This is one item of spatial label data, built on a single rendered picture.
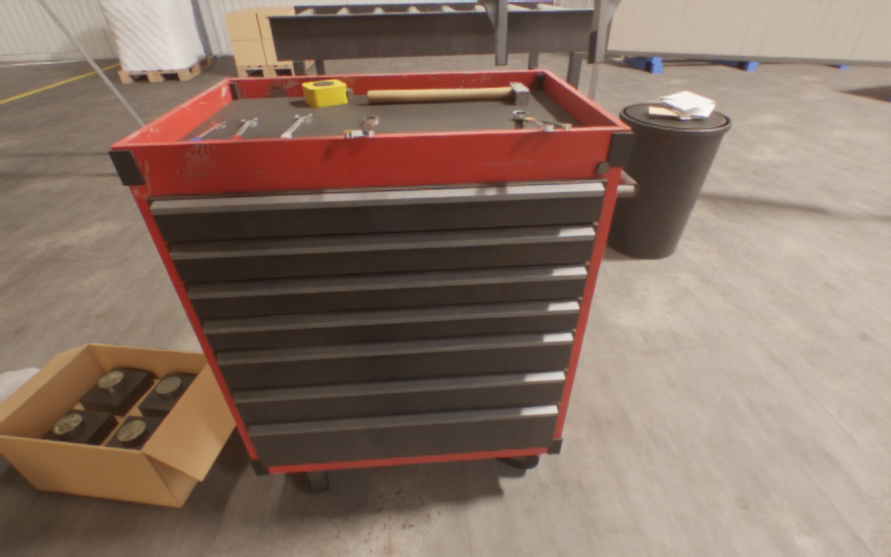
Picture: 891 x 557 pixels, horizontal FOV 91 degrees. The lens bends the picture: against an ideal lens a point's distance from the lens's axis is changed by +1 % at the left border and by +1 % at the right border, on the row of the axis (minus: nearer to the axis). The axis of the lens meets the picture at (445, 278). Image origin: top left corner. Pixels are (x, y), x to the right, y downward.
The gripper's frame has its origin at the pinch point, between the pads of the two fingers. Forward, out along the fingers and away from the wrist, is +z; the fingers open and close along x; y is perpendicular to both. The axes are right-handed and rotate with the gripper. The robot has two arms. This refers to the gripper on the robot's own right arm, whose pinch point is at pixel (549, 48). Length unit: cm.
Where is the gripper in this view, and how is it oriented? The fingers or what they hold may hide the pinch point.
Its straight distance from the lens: 70.6
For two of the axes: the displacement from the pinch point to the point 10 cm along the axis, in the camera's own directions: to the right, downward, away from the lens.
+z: 0.2, 9.2, 3.9
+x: 10.0, -0.4, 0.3
